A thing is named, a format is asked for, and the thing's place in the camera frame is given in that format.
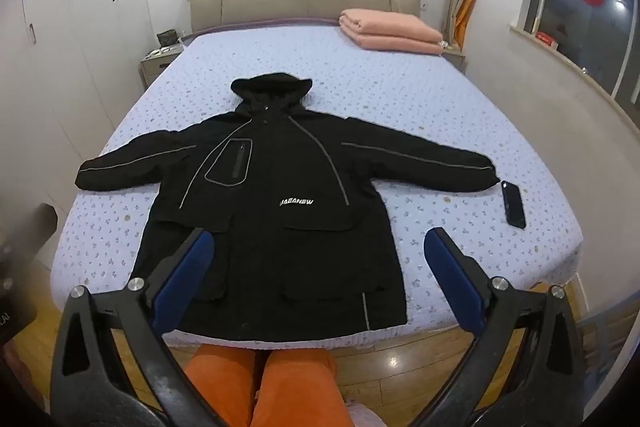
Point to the window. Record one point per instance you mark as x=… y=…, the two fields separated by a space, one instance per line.
x=565 y=17

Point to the white wardrobe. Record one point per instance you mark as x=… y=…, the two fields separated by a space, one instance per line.
x=75 y=7

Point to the black hooded jacket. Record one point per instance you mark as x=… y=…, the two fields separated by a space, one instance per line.
x=280 y=167

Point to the person's leg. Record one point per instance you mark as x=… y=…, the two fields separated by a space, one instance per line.
x=300 y=387
x=220 y=382

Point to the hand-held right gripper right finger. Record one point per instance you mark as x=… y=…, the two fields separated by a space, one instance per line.
x=452 y=277

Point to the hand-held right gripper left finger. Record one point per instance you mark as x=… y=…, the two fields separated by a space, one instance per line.
x=185 y=277

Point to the dark bag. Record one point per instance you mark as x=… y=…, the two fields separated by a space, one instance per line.
x=168 y=38

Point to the pink slipper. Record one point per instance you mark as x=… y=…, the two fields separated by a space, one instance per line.
x=370 y=417

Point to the person's left leg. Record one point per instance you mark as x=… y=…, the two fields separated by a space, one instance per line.
x=220 y=382

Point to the folded pink blanket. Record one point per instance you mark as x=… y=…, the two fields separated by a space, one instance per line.
x=390 y=29

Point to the person's right leg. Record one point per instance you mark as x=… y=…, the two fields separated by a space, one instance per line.
x=300 y=387

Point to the black smartphone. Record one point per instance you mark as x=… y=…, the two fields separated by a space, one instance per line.
x=513 y=204

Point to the bed with floral sheet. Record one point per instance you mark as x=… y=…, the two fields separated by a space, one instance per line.
x=400 y=107

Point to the red box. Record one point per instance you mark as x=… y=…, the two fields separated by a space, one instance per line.
x=546 y=40

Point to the grey nightstand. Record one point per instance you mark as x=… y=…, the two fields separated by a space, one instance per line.
x=155 y=67
x=456 y=59

